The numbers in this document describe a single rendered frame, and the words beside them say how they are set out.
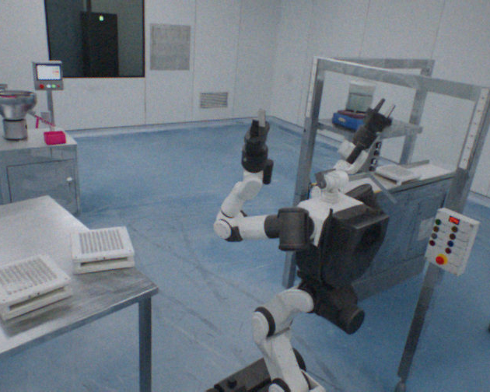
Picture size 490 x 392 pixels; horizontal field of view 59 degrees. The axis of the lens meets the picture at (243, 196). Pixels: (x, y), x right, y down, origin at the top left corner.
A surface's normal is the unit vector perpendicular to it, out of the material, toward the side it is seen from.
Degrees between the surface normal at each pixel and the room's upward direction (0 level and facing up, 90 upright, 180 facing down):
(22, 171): 90
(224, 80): 90
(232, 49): 90
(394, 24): 90
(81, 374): 0
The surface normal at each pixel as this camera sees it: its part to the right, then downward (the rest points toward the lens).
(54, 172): 0.55, 0.35
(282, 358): 0.54, -0.31
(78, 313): 0.08, -0.92
